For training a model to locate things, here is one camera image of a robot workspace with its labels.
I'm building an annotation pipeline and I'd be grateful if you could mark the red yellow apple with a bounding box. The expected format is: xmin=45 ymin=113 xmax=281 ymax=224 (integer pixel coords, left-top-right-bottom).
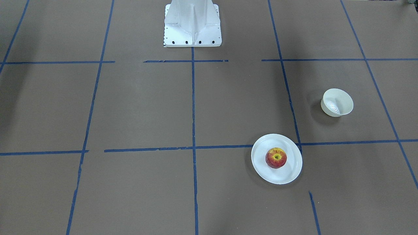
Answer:
xmin=265 ymin=147 xmax=288 ymax=169

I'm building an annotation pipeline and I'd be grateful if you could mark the white round plate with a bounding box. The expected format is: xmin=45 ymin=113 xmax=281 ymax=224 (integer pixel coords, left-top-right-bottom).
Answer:
xmin=251 ymin=133 xmax=303 ymax=185

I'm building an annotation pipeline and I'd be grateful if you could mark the white bowl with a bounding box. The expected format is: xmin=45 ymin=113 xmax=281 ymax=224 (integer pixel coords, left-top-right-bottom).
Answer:
xmin=320 ymin=88 xmax=354 ymax=117

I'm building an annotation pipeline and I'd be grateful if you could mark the brown paper table cover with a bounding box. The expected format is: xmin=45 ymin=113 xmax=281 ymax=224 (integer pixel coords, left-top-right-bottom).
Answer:
xmin=1 ymin=0 xmax=417 ymax=235

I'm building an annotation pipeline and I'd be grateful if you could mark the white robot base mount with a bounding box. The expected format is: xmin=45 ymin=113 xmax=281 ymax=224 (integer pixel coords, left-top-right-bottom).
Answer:
xmin=163 ymin=0 xmax=222 ymax=47

